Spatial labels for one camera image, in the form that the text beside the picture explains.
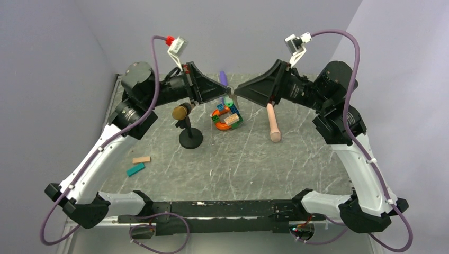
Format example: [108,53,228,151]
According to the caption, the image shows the colourful toy block ring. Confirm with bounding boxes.
[211,102,244,132]

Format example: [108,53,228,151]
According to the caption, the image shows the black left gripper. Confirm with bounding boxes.
[145,61,231,108]

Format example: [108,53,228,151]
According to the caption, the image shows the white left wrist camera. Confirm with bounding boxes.
[166,36,188,69]

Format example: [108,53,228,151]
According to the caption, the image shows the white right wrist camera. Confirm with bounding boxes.
[284,32,312,67]

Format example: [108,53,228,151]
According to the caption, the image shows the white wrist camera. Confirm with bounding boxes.
[166,36,188,69]
[284,32,312,67]

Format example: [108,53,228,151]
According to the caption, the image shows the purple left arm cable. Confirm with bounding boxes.
[39,35,169,246]

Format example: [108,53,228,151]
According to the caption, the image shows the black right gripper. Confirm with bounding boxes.
[235,58,331,112]

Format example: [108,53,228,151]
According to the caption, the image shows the purple cylinder toy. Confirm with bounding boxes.
[219,71,228,86]

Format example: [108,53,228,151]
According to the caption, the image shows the black table front rail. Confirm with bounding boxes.
[115,199,327,236]

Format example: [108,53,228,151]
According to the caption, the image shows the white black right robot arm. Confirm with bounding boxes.
[234,60,408,233]

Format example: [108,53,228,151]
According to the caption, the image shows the beige wooden pestle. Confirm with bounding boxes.
[266,103,281,142]

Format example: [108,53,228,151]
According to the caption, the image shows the green plastic key tag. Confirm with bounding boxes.
[223,97,234,107]

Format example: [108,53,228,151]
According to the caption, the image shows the gold microphone on black stand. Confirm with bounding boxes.
[172,103,203,149]

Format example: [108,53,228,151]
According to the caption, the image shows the tan wooden block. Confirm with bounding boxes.
[132,156,151,164]

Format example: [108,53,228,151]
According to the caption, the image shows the teal wooden block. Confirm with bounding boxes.
[127,163,145,177]

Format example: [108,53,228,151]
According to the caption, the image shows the aluminium frame rail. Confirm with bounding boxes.
[56,210,141,253]

